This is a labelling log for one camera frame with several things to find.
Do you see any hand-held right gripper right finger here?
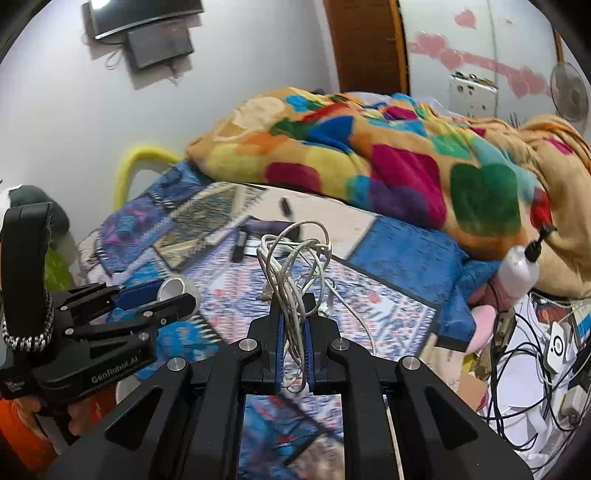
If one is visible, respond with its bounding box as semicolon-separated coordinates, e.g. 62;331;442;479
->
300;298;535;480

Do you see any black wall television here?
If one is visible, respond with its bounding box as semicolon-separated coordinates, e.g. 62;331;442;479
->
88;0;204;40

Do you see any white bottle black pump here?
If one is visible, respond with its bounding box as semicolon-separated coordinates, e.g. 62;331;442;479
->
499;226;557;308

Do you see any white cable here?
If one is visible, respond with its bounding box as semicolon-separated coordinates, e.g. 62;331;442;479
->
256;220;377;396

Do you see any pink plush toy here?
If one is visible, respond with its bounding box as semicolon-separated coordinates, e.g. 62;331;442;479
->
468;279;502;357

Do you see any brown wooden door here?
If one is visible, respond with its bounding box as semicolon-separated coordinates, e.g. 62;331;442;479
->
323;0;411;96

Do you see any blue patchwork bed cover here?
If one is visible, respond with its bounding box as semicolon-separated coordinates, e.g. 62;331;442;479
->
76;159;477;480

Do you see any clear tape roll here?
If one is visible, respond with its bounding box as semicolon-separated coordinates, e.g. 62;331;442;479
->
158;274;202;321

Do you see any colourful heart pattern blanket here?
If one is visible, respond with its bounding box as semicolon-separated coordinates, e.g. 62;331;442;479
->
185;87;591;299

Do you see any person's left hand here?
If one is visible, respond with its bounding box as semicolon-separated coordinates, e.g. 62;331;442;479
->
67;392;117;437

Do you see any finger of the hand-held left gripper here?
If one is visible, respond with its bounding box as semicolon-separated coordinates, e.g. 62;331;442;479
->
69;293;200;344
55;278;165;319

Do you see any green leaf pattern bag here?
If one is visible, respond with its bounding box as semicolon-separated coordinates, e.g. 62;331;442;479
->
44;247;75;292

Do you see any small black wall monitor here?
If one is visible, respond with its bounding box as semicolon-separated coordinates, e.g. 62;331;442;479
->
126;24;195;71

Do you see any person's left forearm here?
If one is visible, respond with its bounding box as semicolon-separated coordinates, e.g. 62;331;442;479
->
0;397;54;474

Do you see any standing electric fan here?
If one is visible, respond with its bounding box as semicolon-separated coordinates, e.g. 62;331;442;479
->
549;61;590;123

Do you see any small white cabinet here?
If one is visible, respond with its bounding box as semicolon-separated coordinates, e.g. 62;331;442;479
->
449;71;500;119

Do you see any black marker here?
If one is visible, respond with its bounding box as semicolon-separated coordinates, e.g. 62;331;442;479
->
230;231;250;264

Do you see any yellow foam tube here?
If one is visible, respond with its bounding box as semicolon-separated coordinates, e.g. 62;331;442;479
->
113;145;182;211

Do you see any dark purple tube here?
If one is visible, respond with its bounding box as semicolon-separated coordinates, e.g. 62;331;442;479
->
240;219;297;234

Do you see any dark grey cloth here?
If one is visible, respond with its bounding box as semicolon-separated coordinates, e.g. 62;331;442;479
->
9;185;70;235

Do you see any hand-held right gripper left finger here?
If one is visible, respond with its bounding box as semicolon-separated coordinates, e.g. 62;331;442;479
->
46;298;296;480

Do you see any pile of cables and chargers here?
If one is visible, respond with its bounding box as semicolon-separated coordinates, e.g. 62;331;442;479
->
480;290;591;454

